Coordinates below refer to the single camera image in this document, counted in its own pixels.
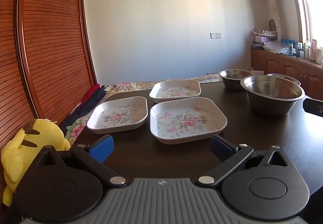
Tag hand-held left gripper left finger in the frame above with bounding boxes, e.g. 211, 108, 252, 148
33, 135, 128, 187

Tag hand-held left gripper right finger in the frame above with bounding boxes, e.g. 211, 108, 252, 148
197, 135, 295, 187

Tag floral square plate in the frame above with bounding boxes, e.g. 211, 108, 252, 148
149, 79, 202, 103
86, 96, 148, 135
150, 100, 228, 145

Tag medium steel bowl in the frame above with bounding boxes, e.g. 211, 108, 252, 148
266, 73, 301, 86

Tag large steel bowl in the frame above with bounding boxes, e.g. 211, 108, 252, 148
240, 75, 305, 117

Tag small steel bowl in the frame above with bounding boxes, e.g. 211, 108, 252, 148
218, 69, 254, 91

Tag floral bedspread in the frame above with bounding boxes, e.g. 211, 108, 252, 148
64, 75, 223, 145

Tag red and navy clothes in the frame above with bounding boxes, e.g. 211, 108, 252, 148
61, 85, 108, 130

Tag row of toiletry bottles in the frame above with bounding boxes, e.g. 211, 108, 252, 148
280, 38, 323, 64

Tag red cloth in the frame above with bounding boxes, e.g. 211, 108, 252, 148
81, 84, 100, 104

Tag wooden cabinet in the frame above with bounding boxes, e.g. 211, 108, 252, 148
250, 47, 323, 101

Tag yellow plush toy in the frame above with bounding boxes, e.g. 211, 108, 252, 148
0, 118, 71, 207

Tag clear plastic bag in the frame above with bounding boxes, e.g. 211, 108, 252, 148
263, 41, 289, 55

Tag wooden slatted headboard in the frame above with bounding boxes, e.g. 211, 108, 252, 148
0, 0, 98, 149

